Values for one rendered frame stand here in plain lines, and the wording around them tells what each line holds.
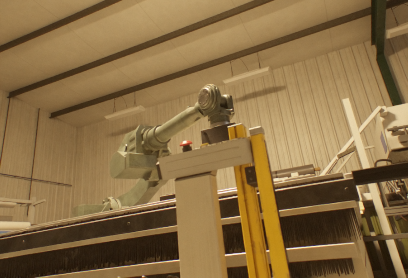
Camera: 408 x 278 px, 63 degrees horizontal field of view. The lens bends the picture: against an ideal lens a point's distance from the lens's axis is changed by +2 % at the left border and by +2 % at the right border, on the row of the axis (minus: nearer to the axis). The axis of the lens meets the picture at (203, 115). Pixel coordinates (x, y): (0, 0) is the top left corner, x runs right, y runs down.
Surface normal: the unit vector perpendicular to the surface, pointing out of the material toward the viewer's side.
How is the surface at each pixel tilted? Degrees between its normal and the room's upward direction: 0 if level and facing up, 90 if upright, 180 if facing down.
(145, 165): 91
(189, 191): 90
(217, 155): 108
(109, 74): 173
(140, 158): 91
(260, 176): 90
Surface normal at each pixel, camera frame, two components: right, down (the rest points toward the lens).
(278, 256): -0.41, -0.32
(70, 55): 0.07, 0.89
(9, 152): 0.90, -0.25
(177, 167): -0.37, -0.01
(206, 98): -0.80, -0.15
